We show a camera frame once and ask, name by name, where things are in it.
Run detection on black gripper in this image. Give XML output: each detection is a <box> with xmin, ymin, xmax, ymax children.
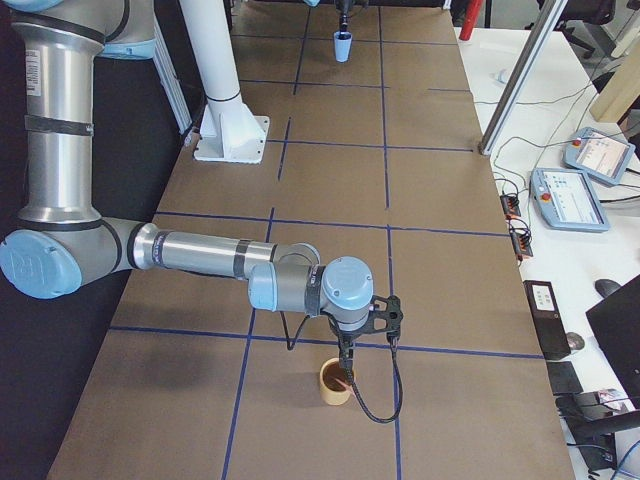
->
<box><xmin>329</xmin><ymin>319</ymin><xmax>370</xmax><ymax>384</ymax></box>
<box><xmin>335</xmin><ymin>0</ymin><xmax>356</xmax><ymax>38</ymax></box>

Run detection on blue ribbed cup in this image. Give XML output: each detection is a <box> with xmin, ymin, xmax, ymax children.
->
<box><xmin>333</xmin><ymin>31</ymin><xmax>352</xmax><ymax>63</ymax></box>

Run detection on pink chopstick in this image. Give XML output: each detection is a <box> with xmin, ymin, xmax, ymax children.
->
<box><xmin>326</xmin><ymin>378</ymin><xmax>349</xmax><ymax>391</ymax></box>

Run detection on bamboo wooden cup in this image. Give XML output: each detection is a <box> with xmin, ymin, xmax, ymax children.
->
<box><xmin>319</xmin><ymin>358</ymin><xmax>351</xmax><ymax>406</ymax></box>

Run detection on red cardboard tube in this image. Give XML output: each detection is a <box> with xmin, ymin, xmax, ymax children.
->
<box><xmin>458</xmin><ymin>0</ymin><xmax>484</xmax><ymax>41</ymax></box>

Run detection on black box with label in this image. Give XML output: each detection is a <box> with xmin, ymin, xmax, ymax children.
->
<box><xmin>523</xmin><ymin>280</ymin><xmax>571</xmax><ymax>361</ymax></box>

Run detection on black power strip right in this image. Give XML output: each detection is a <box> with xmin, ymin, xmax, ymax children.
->
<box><xmin>509</xmin><ymin>227</ymin><xmax>533</xmax><ymax>261</ymax></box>

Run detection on black power strip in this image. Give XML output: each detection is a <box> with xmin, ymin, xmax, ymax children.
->
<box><xmin>509</xmin><ymin>227</ymin><xmax>533</xmax><ymax>261</ymax></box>
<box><xmin>500</xmin><ymin>194</ymin><xmax>521</xmax><ymax>220</ymax></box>

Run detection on black power strip left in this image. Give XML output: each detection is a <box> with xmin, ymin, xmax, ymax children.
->
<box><xmin>500</xmin><ymin>194</ymin><xmax>521</xmax><ymax>220</ymax></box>

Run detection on black office chair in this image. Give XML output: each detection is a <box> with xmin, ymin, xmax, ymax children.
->
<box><xmin>554</xmin><ymin>1</ymin><xmax>639</xmax><ymax>59</ymax></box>

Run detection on black computer mouse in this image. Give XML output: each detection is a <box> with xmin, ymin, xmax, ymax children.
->
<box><xmin>594</xmin><ymin>278</ymin><xmax>621</xmax><ymax>298</ymax></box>

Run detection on teach pendant near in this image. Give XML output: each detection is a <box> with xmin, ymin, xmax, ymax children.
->
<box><xmin>530</xmin><ymin>168</ymin><xmax>610</xmax><ymax>233</ymax></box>

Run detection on teach pendant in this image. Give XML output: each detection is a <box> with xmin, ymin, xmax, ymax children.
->
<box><xmin>530</xmin><ymin>168</ymin><xmax>610</xmax><ymax>233</ymax></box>
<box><xmin>563</xmin><ymin>127</ymin><xmax>635</xmax><ymax>186</ymax></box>

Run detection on black laptop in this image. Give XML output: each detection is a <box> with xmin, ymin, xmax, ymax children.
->
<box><xmin>586</xmin><ymin>276</ymin><xmax>639</xmax><ymax>408</ymax></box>

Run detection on wooden block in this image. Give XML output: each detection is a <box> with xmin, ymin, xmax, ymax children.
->
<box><xmin>590</xmin><ymin>40</ymin><xmax>639</xmax><ymax>123</ymax></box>

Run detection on teach pendant far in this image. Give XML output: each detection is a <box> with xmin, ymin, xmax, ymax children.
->
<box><xmin>563</xmin><ymin>127</ymin><xmax>635</xmax><ymax>186</ymax></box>

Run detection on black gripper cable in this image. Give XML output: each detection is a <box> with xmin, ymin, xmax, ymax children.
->
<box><xmin>283</xmin><ymin>309</ymin><xmax>404</xmax><ymax>424</ymax></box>

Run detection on white pedestal column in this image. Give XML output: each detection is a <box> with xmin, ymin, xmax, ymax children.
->
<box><xmin>180</xmin><ymin>0</ymin><xmax>270</xmax><ymax>164</ymax></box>

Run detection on aluminium frame post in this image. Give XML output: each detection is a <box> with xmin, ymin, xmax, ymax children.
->
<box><xmin>478</xmin><ymin>0</ymin><xmax>567</xmax><ymax>156</ymax></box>

